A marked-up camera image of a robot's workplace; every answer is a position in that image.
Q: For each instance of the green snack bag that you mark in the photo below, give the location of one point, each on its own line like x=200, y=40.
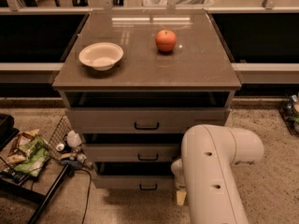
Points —
x=36, y=155

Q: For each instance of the red apple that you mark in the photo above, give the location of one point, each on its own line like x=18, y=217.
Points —
x=165, y=40

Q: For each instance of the white bowl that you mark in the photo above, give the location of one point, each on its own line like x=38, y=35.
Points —
x=101, y=56

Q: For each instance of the black stand leg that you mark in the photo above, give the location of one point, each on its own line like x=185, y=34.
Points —
x=47, y=198

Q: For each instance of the right wire basket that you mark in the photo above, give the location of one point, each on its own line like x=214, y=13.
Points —
x=289, y=111

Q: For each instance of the wire mesh basket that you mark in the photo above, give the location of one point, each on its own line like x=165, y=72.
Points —
x=57, y=143

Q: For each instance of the black bin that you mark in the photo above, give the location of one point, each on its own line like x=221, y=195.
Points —
x=7, y=130

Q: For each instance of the white plastic bottle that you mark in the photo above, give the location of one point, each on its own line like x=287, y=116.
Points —
x=73, y=139

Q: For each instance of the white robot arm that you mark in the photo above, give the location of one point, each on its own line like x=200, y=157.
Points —
x=203, y=173

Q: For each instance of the grey drawer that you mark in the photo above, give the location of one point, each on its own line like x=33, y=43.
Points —
x=131, y=153
x=144, y=176
x=143, y=120

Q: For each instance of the grey drawer cabinet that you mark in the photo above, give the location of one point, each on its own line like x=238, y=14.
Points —
x=195, y=74

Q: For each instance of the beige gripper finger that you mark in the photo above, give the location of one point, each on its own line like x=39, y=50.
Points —
x=181, y=196

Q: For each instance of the brown snack packet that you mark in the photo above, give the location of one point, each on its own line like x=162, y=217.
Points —
x=16, y=153

